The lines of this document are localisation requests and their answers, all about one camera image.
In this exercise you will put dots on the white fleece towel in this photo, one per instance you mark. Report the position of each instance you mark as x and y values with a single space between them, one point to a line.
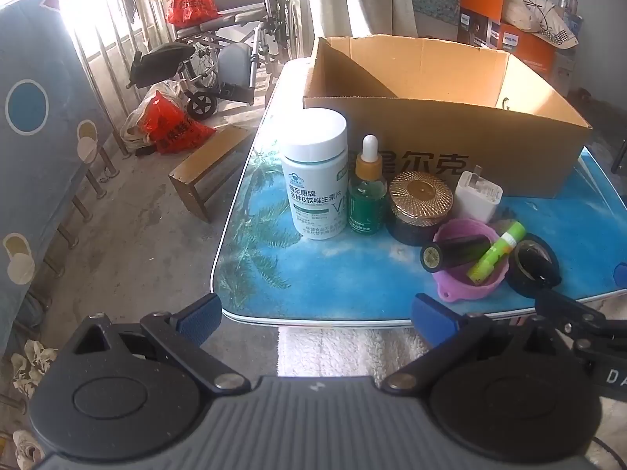
343 352

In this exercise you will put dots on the black jar with gold lid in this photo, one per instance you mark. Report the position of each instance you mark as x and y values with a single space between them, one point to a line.
419 196

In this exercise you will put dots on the cardboard box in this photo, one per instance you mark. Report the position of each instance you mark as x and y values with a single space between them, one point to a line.
441 122

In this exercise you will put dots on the clear plastic bottle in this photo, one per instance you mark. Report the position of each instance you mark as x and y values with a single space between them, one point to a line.
570 14

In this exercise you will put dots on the pink plastic bowl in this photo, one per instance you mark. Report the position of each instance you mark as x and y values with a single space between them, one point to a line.
455 284

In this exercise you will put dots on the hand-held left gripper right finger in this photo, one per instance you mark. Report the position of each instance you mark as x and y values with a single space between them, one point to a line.
433 316

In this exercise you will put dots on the white shoe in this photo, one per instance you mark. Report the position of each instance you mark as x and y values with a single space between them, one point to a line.
34 367
27 450

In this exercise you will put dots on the white charger plug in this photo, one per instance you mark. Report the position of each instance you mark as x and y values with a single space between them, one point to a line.
477 198

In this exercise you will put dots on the cream checked cloth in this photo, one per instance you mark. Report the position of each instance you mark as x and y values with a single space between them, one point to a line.
539 19

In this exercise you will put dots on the grey-blue patterned play mat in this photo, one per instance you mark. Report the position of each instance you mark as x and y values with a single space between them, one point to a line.
39 156

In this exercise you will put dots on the small wooden stool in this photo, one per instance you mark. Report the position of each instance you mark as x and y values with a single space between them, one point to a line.
210 156

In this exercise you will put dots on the black cylindrical battery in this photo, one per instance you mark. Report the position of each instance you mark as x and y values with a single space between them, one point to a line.
455 249

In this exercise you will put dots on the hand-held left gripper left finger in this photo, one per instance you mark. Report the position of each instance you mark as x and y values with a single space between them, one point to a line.
198 314

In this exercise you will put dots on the green dropper bottle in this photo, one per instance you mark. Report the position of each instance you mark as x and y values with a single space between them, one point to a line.
366 205

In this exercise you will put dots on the grey wheelchair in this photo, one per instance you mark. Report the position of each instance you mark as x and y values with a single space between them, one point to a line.
235 63

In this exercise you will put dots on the white plastic bag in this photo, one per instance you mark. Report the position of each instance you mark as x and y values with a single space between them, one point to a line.
131 129

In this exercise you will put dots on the green lip balm stick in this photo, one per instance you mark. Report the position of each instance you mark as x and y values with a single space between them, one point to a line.
490 257

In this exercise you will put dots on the black tape roll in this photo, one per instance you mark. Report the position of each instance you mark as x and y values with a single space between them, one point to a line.
515 280

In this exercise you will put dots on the white supplement bottle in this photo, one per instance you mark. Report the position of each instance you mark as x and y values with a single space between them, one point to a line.
313 181

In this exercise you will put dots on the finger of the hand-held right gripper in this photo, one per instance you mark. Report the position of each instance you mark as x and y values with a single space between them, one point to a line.
553 303

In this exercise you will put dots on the grey curtain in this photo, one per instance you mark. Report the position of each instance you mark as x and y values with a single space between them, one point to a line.
362 0

